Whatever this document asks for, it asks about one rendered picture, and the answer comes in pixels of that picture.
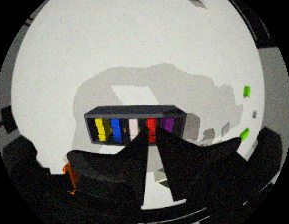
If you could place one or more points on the white fuse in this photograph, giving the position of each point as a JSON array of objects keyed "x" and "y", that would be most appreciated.
[{"x": 133, "y": 128}]

